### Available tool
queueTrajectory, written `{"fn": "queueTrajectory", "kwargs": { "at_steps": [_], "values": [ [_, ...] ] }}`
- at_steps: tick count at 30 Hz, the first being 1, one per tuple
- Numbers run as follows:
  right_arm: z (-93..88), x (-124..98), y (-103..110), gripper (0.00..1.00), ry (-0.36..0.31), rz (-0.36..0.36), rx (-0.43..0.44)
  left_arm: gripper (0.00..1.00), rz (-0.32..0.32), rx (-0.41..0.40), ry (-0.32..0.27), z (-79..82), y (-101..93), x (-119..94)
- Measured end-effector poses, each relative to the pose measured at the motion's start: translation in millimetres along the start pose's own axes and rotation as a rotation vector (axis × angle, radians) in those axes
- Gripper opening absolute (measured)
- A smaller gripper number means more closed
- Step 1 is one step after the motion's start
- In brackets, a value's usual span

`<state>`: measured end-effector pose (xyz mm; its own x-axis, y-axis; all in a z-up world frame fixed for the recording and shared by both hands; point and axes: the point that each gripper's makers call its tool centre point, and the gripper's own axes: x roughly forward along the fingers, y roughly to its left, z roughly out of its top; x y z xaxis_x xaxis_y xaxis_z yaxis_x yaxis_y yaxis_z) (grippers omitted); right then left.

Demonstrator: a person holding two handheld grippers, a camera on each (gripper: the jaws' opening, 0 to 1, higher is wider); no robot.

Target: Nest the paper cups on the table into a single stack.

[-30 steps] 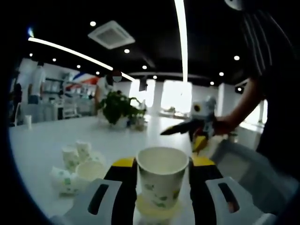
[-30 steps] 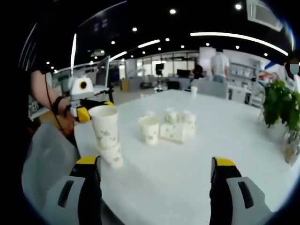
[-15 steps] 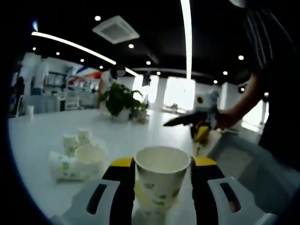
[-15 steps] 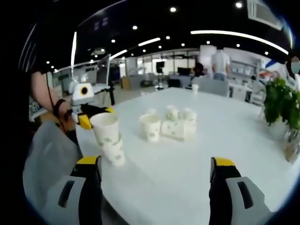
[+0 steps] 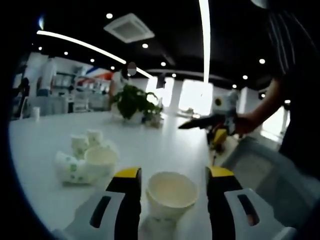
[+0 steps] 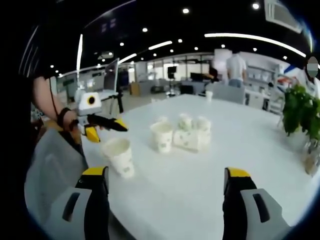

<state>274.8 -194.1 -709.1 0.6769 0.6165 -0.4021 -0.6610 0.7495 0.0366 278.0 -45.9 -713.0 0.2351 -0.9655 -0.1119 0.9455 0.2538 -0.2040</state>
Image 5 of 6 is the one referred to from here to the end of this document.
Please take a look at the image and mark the straight ceiling light strip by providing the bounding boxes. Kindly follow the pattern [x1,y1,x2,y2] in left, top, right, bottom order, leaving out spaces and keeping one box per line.
[199,0,211,84]

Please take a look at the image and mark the white wire rack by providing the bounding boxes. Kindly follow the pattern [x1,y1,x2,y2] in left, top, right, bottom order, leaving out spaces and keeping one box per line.
[73,92,90,112]

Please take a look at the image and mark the small black hanging screen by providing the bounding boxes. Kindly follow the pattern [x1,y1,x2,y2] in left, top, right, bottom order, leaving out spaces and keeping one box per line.
[156,73,167,89]

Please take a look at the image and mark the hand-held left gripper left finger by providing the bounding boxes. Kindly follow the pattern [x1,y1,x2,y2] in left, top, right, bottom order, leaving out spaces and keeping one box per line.
[52,166,143,240]

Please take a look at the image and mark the white display shelf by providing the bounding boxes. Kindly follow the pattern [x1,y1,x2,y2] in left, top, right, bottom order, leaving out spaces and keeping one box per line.
[56,71,76,98]

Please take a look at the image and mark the bright window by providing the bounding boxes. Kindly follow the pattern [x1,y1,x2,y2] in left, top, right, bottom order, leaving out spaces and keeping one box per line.
[179,79,214,116]

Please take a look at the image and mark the red blue wall banner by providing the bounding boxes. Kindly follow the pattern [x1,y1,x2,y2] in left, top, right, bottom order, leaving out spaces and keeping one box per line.
[74,66,112,81]

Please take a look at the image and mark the long curved ceiling light strip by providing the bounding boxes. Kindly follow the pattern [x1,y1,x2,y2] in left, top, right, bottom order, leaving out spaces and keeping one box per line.
[36,30,154,79]

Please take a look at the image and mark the green potted plant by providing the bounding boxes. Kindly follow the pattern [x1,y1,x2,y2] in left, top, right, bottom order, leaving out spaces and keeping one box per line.
[111,84,163,125]

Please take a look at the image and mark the person's right hand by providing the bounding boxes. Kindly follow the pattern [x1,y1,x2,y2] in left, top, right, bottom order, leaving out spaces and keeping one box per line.
[234,115,257,138]

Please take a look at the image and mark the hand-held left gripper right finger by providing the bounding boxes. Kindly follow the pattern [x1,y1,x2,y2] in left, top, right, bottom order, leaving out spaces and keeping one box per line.
[205,166,298,240]

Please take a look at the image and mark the group of round ceiling spotlights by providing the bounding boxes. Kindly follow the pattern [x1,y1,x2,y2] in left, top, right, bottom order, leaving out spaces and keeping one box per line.
[37,12,266,99]

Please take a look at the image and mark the white worn device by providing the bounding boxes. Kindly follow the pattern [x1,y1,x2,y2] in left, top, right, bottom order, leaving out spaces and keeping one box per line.
[251,0,271,9]

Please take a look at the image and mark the ceiling air vent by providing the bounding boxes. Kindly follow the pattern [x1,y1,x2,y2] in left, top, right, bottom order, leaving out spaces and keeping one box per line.
[103,13,156,44]

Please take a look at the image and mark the white table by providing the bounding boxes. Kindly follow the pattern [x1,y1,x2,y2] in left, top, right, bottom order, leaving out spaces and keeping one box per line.
[8,111,241,240]

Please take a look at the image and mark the grey partition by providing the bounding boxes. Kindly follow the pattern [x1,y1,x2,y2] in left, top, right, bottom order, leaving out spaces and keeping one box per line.
[29,96,68,116]

